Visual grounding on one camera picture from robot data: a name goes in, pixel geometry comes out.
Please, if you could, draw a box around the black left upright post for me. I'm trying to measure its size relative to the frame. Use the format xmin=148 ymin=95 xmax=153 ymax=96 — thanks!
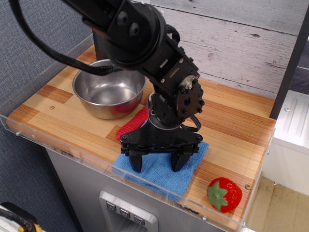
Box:
xmin=92 ymin=31 xmax=108 ymax=60

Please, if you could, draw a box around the grey toy fridge cabinet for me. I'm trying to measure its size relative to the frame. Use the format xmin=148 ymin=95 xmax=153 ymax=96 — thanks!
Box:
xmin=47 ymin=149 xmax=220 ymax=232

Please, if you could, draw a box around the black yellow object bottom left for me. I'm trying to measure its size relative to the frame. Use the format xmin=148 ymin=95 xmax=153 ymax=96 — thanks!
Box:
xmin=0 ymin=202 xmax=44 ymax=232

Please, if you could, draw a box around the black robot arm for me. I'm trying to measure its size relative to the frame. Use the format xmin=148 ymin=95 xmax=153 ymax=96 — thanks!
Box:
xmin=67 ymin=0 xmax=205 ymax=172

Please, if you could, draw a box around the red toy strawberry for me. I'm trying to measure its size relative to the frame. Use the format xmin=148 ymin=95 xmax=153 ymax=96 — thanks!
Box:
xmin=207 ymin=177 xmax=242 ymax=213

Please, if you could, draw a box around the silver dispenser button panel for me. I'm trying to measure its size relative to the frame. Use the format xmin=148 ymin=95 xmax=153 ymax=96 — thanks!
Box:
xmin=99 ymin=190 xmax=159 ymax=232

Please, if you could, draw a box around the black upright post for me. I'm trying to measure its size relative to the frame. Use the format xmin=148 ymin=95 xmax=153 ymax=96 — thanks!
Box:
xmin=92 ymin=31 xmax=108 ymax=60
xmin=269 ymin=7 xmax=309 ymax=119

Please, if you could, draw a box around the stainless steel bowl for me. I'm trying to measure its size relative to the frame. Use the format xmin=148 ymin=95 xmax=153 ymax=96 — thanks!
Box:
xmin=72 ymin=70 xmax=147 ymax=119

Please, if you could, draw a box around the black braided cable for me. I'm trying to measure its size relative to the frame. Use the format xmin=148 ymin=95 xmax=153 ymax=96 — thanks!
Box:
xmin=8 ymin=0 xmax=124 ymax=76

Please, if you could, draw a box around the white ribbed side counter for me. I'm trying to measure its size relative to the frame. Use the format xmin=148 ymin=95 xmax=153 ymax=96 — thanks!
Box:
xmin=262 ymin=90 xmax=309 ymax=195

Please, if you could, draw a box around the clear acrylic table guard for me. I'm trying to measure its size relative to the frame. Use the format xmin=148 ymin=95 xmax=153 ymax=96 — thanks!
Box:
xmin=8 ymin=30 xmax=286 ymax=231

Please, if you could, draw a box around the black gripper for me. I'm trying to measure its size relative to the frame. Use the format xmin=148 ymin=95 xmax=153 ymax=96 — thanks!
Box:
xmin=120 ymin=122 xmax=203 ymax=173

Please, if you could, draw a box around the red handled fork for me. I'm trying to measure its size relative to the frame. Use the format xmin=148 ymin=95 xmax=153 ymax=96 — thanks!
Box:
xmin=116 ymin=107 xmax=149 ymax=140

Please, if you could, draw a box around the blue towel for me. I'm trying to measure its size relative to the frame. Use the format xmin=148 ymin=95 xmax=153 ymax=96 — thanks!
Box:
xmin=112 ymin=142 xmax=209 ymax=196

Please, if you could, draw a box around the black right upright post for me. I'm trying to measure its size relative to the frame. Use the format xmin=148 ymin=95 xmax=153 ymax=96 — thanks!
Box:
xmin=269 ymin=7 xmax=309 ymax=119

